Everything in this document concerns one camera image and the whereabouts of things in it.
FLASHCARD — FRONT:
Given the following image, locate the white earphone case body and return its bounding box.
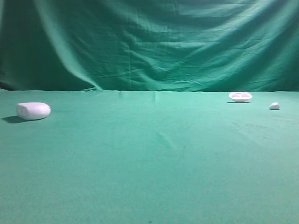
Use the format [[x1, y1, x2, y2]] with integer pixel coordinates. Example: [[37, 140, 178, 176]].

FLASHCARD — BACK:
[[16, 102, 51, 120]]

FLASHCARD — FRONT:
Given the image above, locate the white earphone case lid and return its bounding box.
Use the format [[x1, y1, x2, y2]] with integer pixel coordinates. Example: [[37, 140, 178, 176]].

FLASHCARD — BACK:
[[228, 92, 252, 103]]

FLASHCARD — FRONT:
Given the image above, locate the green table cloth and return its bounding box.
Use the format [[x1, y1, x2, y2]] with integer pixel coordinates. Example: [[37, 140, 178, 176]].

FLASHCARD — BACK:
[[0, 91, 299, 224]]

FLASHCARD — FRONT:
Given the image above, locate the green backdrop curtain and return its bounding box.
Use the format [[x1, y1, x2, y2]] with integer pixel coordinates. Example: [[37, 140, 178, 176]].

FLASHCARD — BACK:
[[0, 0, 299, 92]]

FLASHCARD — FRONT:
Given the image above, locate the small white earbud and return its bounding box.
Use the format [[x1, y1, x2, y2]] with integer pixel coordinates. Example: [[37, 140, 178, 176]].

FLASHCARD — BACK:
[[269, 102, 280, 110]]

